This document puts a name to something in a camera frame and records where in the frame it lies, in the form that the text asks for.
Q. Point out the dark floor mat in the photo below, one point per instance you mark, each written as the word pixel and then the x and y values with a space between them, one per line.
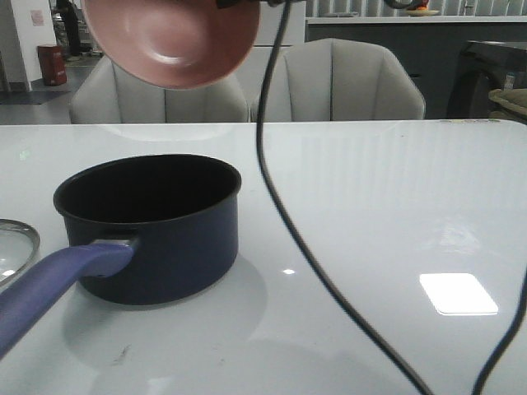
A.
pixel 30 98

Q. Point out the dark blue saucepan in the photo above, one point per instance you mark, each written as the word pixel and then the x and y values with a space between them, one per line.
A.
pixel 142 230

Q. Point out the person in black shirt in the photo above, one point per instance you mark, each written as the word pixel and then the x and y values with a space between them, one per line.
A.
pixel 68 15

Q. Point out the pink wall notice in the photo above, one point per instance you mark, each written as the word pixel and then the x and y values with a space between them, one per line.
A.
pixel 37 17

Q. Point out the red trash bin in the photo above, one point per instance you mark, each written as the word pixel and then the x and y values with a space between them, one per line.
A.
pixel 51 64

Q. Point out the right beige upholstered chair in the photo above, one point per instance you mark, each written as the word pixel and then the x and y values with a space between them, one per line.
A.
pixel 341 80

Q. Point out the pink bowl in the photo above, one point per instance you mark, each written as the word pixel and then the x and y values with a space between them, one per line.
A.
pixel 174 44

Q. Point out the dark kitchen counter cabinet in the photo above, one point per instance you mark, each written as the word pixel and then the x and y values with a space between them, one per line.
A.
pixel 455 61

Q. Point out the left beige upholstered chair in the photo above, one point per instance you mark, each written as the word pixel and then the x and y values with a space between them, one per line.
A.
pixel 111 95

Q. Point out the fruit bowl on counter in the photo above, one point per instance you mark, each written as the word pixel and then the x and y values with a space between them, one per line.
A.
pixel 421 8

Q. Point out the beige upholstered chair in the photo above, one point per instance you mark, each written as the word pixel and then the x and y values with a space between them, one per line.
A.
pixel 111 95
pixel 341 80

